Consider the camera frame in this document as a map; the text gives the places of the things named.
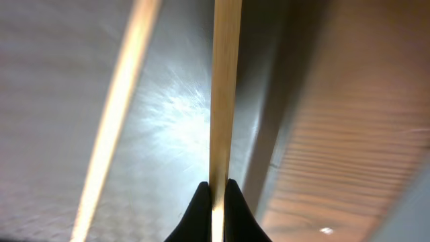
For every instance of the brown serving tray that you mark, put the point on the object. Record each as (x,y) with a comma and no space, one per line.
(57,58)

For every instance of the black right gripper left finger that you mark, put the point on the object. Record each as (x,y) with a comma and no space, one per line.
(195,225)

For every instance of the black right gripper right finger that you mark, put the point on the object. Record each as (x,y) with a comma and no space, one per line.
(239,223)

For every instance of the wooden chopstick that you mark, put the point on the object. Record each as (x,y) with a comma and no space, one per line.
(227,25)
(135,42)

